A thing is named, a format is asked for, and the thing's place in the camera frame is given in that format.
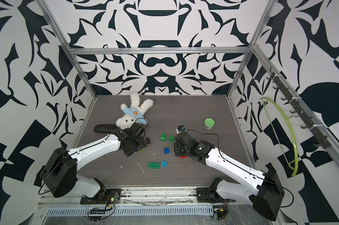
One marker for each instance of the cyan overturned lego brick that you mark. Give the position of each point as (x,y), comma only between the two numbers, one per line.
(164,164)

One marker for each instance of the black remote control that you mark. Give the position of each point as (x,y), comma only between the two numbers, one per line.
(105,128)

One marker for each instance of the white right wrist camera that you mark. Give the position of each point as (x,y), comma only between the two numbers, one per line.
(180,129)

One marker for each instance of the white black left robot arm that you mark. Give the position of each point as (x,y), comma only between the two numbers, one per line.
(60,175)

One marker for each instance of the blue lego brick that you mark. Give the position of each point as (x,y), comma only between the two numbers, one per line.
(166,150)

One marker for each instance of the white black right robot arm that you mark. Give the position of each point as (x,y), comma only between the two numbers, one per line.
(262,190)

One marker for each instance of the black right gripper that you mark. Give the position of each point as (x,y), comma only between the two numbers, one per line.
(176,145)

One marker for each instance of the green long lego plate brick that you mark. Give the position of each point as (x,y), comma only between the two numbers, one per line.
(153,165)

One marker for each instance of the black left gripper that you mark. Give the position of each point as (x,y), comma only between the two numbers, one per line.
(143,142)

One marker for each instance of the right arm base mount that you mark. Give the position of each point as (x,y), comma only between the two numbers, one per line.
(209,194)

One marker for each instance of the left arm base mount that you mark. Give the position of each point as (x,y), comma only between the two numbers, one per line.
(104,195)

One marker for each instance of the black wall hook rack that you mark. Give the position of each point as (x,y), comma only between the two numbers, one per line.
(299,111)

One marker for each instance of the white teddy bear blue shirt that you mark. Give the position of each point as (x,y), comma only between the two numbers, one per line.
(135,112)

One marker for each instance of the light green tall lego brick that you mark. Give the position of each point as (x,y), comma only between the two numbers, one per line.
(163,137)

